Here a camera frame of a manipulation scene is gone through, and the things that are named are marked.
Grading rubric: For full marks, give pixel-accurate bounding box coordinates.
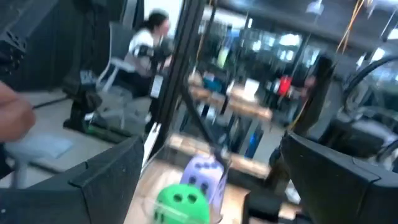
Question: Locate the green foam die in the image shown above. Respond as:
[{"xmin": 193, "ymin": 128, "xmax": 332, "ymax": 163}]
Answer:
[{"xmin": 151, "ymin": 183, "xmax": 211, "ymax": 224}]

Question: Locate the blue bottle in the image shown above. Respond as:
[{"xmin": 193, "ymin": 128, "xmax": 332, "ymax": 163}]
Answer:
[{"xmin": 244, "ymin": 126, "xmax": 264, "ymax": 159}]

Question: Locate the grey side table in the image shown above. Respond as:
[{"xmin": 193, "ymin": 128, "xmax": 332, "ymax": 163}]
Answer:
[{"xmin": 4, "ymin": 133, "xmax": 75, "ymax": 187}]

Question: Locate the purple foam die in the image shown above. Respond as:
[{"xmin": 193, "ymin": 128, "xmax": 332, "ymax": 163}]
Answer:
[{"xmin": 179, "ymin": 154, "xmax": 228, "ymax": 220}]

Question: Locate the grey chair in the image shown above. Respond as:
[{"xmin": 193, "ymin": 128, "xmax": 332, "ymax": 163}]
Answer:
[{"xmin": 95, "ymin": 21, "xmax": 150, "ymax": 128}]

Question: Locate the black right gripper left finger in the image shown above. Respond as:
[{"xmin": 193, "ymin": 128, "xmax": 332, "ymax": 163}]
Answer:
[{"xmin": 0, "ymin": 135, "xmax": 146, "ymax": 224}]

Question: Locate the person's hand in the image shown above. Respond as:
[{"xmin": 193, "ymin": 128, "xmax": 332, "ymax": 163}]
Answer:
[{"xmin": 0, "ymin": 81, "xmax": 37, "ymax": 143}]

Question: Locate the black stand base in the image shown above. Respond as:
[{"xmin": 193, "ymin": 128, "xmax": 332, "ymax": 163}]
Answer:
[{"xmin": 62, "ymin": 70, "xmax": 104, "ymax": 133}]

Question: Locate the person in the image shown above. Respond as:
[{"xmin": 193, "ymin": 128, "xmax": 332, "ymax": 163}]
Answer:
[{"xmin": 123, "ymin": 8, "xmax": 172, "ymax": 99}]

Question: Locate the red container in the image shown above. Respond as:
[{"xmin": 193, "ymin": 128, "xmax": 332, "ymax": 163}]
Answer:
[{"xmin": 277, "ymin": 75, "xmax": 294, "ymax": 96}]

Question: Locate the wooden table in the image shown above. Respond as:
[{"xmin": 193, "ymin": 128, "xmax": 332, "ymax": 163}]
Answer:
[{"xmin": 186, "ymin": 79, "xmax": 274, "ymax": 122}]

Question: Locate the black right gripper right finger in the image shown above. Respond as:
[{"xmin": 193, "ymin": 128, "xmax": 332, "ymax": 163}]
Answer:
[{"xmin": 279, "ymin": 130, "xmax": 398, "ymax": 224}]

